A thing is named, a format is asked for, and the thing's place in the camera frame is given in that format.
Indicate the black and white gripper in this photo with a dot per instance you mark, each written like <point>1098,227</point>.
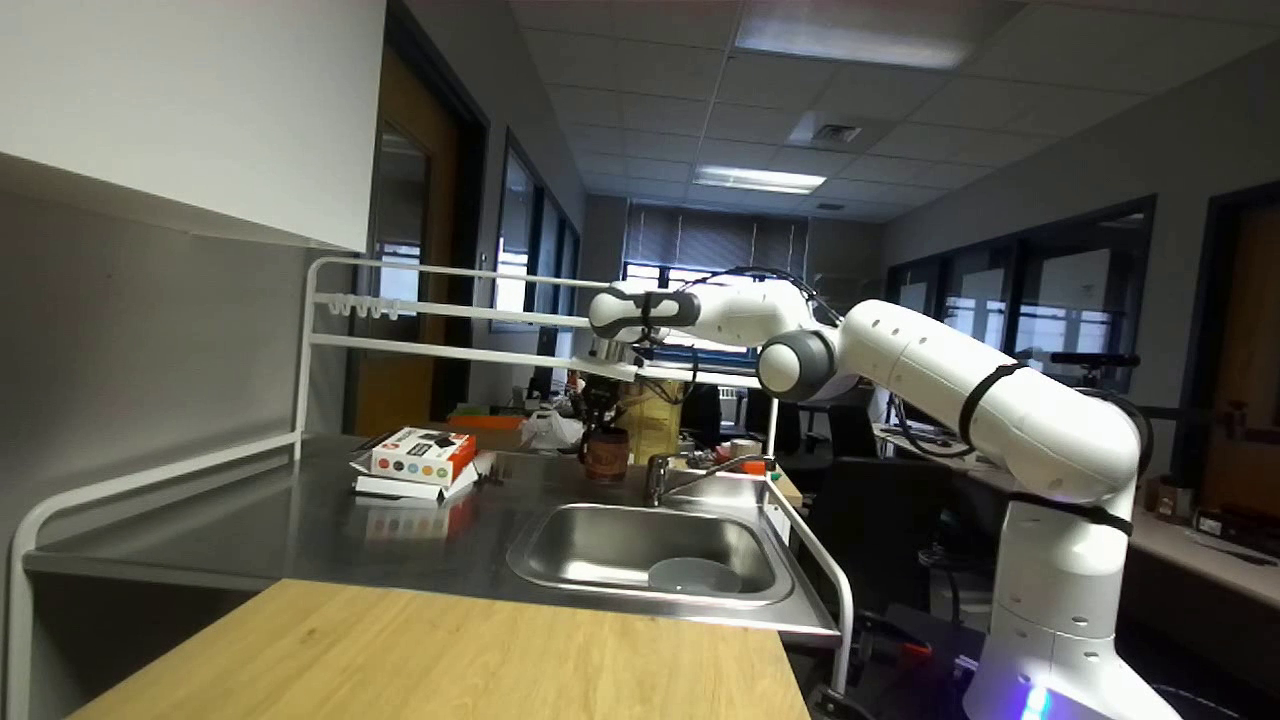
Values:
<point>618,358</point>

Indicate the brown mug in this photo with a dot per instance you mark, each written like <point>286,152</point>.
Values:
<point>606,454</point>

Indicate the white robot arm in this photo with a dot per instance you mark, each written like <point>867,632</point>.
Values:
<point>1069,460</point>

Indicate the chrome sink faucet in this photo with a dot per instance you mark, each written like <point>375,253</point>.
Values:
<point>669,480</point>

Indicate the stainless steel sink unit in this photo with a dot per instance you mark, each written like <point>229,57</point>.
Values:
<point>527,530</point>

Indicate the white plastic bag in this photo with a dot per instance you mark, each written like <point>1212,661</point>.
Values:
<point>550,430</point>

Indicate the red and white box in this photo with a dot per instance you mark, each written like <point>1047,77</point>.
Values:
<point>422,467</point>

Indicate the yellow door with window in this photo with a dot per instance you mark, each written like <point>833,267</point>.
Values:
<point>427,207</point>

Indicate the white metal rack frame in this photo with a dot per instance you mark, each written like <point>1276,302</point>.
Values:
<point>682,354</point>

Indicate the white wall cabinet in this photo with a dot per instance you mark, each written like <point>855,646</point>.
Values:
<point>214,117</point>

